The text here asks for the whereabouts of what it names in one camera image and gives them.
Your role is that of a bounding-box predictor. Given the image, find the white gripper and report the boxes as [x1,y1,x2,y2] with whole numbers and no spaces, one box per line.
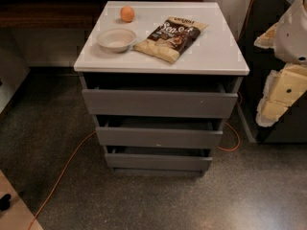
[254,0,307,127]

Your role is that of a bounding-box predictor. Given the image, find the grey top drawer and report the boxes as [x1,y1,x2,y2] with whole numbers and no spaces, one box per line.
[82,89,238,118]

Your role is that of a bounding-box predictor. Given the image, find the grey drawer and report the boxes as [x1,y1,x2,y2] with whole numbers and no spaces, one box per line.
[105,147,212,172]
[82,89,238,118]
[96,117,223,149]

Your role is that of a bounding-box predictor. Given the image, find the grey drawer cabinet white top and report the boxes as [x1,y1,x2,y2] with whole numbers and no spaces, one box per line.
[74,1,249,176]

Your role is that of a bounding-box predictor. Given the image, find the grey middle drawer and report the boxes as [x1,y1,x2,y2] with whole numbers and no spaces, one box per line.
[96,117,223,149]

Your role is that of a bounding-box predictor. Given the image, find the grey bottom drawer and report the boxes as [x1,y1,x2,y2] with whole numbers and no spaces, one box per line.
[105,147,212,172]

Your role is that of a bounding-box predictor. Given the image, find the yellow brown chip bag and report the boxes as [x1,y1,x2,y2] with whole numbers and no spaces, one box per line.
[133,16,207,63]

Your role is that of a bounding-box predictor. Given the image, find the orange fruit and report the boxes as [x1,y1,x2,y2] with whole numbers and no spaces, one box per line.
[120,6,135,23]

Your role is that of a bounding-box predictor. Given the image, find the white paper bowl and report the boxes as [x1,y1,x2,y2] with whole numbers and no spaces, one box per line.
[96,29,136,53]

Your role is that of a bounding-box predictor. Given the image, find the dark wooden shelf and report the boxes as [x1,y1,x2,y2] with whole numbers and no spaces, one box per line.
[0,0,203,29]

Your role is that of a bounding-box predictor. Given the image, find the small black object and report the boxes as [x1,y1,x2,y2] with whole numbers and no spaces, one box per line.
[0,194,12,211]

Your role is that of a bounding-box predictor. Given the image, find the orange cable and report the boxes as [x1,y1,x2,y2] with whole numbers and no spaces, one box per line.
[28,0,268,230]

